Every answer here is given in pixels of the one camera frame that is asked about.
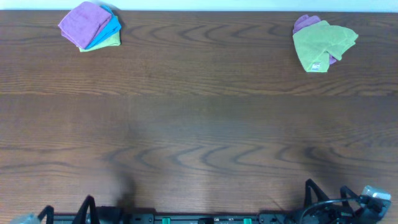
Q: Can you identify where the blue folded cloth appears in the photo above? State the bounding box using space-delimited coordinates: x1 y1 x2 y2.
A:
85 5 121 50

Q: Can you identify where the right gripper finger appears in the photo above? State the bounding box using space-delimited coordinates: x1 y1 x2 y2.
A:
303 179 329 208
340 185 359 202

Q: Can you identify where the purple microfibre cloth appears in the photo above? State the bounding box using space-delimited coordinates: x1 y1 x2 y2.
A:
58 1 112 49

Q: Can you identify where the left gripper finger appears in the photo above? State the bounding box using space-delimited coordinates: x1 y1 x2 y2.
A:
37 205 54 224
72 195 100 224

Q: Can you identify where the purple crumpled cloth underneath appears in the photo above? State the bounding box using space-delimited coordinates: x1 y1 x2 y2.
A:
293 14 340 72

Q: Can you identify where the green folded cloth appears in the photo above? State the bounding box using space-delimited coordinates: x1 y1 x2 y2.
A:
78 31 121 52

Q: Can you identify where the green crumpled cloth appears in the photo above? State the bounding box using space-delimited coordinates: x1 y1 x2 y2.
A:
293 21 359 73

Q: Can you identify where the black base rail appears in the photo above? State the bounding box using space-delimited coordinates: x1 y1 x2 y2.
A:
52 212 296 224

